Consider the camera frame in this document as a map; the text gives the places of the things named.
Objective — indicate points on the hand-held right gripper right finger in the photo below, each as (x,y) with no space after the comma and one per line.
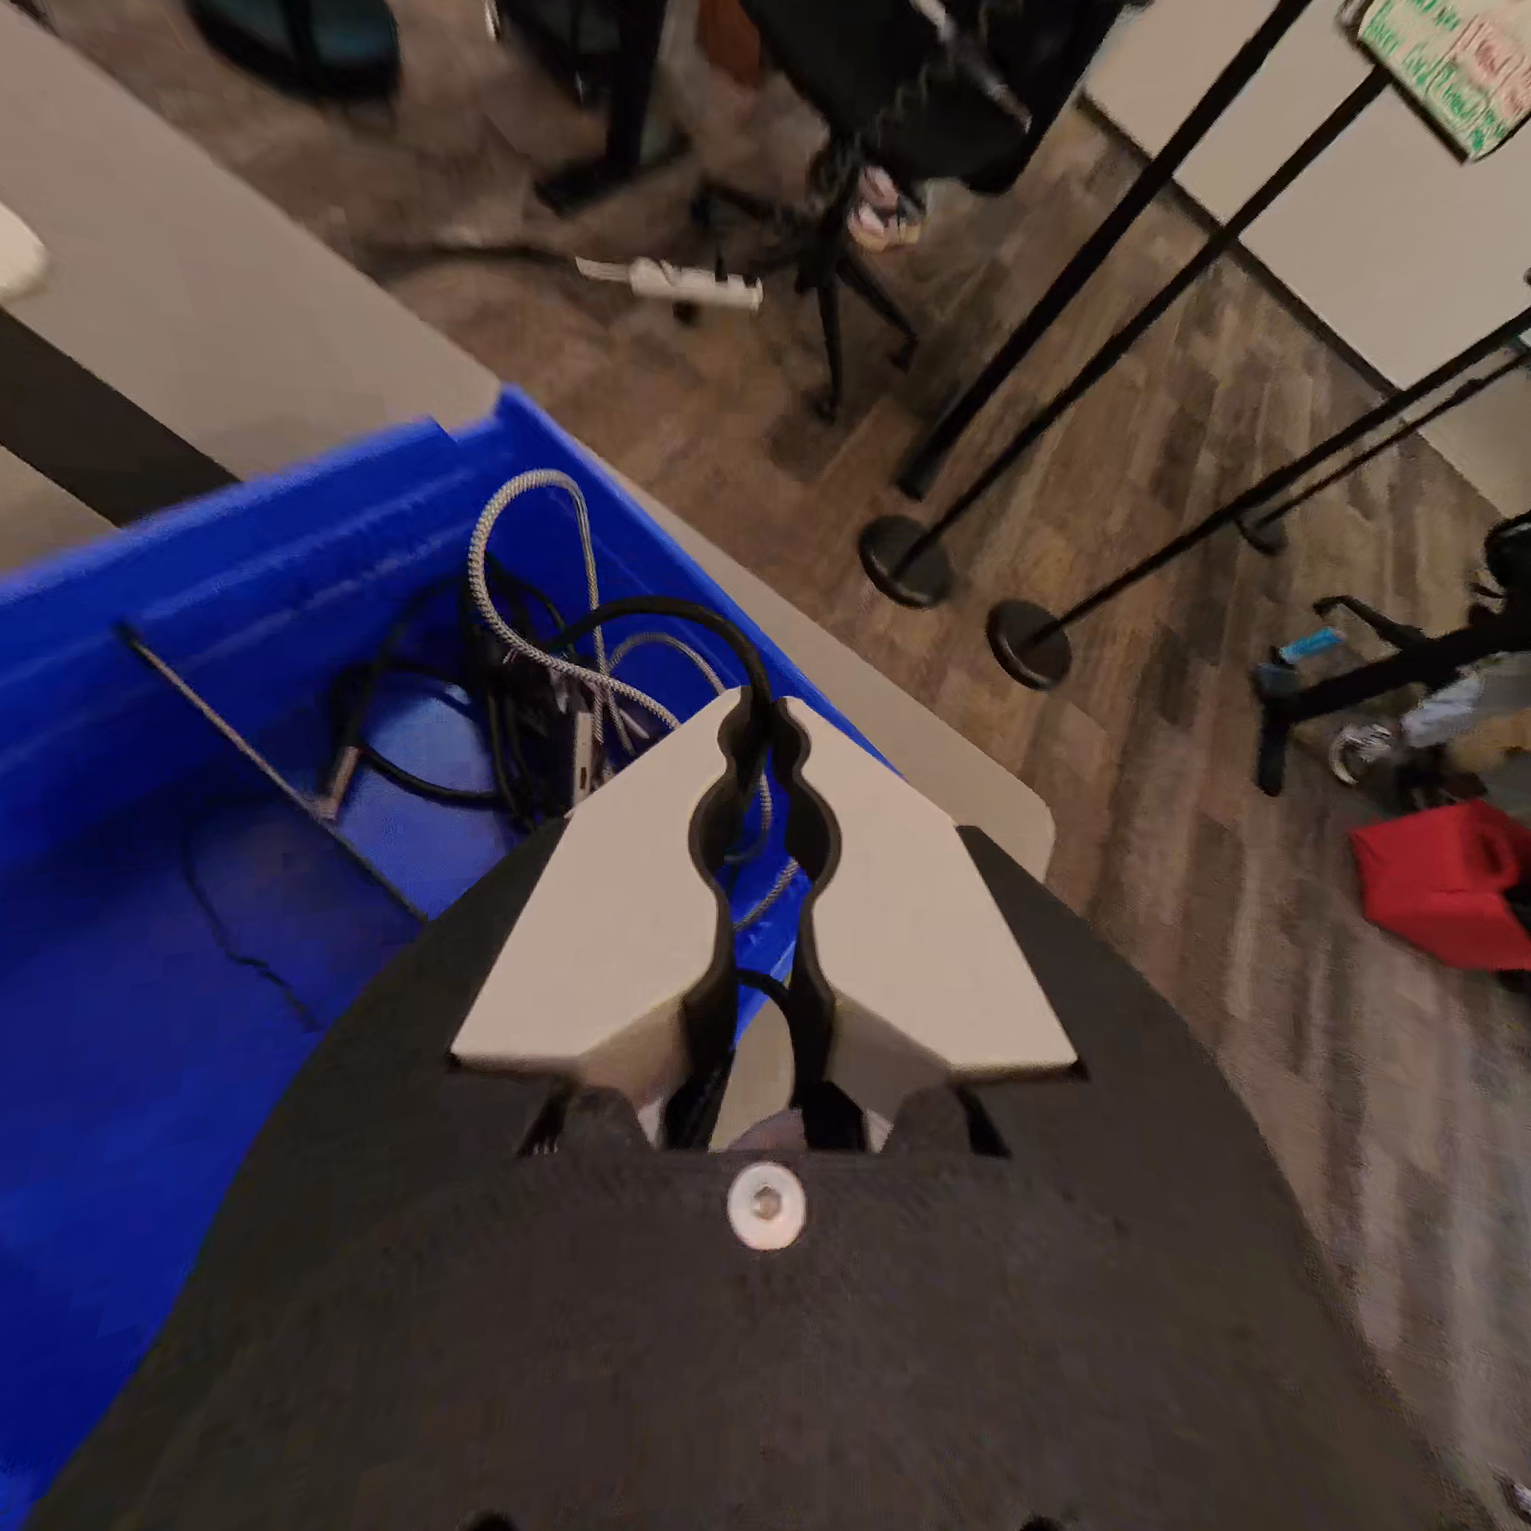
(945,945)

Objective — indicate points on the white power strip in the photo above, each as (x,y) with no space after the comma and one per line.
(670,283)

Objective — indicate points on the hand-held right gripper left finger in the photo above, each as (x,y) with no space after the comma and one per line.
(587,945)

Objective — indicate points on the background office desk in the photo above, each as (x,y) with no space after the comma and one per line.
(1388,670)

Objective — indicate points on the red storage crate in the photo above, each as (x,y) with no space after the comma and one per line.
(1448,885)

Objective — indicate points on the black office chair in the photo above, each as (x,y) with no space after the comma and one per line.
(934,97)

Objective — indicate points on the blue plastic bin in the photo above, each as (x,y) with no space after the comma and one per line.
(144,718)

